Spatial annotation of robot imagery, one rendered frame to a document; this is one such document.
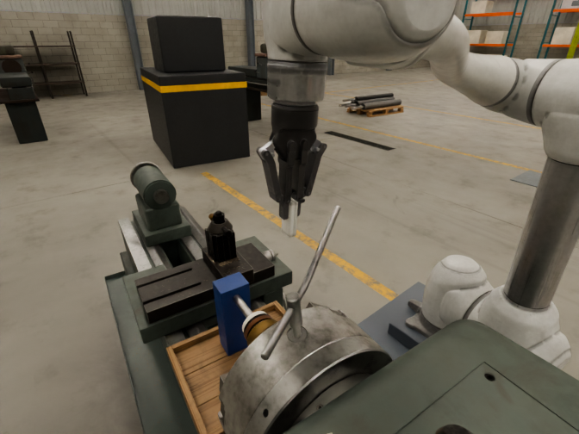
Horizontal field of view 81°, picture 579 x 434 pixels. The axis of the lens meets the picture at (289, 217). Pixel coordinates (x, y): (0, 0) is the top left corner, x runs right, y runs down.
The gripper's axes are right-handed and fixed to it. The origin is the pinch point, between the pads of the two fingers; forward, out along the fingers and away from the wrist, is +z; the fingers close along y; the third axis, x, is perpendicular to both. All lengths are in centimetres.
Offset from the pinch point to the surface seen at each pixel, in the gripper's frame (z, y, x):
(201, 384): 50, 16, -13
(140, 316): 47, 24, -42
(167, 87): 24, -89, -436
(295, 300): 6.3, 7.2, 13.8
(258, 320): 26.6, 4.2, -4.1
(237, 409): 23.7, 17.5, 14.3
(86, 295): 141, 45, -196
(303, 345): 14.7, 6.3, 15.5
